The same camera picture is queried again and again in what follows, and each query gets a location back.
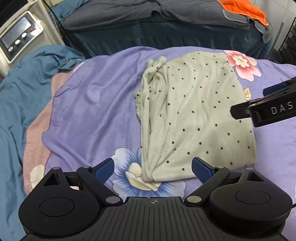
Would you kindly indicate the blue blanket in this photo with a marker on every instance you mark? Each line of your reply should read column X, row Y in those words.
column 25, row 92

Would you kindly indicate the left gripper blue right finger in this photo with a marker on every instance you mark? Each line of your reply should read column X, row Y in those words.
column 202, row 170

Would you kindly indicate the purple floral bed sheet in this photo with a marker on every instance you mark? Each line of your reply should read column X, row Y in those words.
column 92, row 116

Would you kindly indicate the grey blanket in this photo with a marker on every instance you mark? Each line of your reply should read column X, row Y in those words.
column 78, row 15

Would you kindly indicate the orange cloth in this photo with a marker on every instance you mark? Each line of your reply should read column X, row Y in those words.
column 245, row 8

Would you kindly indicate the black wire rack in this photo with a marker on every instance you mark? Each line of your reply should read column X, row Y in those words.
column 287, row 49

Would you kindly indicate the white appliance with panel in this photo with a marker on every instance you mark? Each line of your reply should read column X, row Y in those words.
column 25, row 26

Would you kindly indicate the cream polka dot shirt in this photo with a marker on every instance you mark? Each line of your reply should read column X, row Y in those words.
column 184, row 110

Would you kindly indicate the dark teal bed cover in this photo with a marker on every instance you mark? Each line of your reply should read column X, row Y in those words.
column 160, row 33

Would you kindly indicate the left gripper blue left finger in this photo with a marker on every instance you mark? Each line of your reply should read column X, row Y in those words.
column 104, row 170

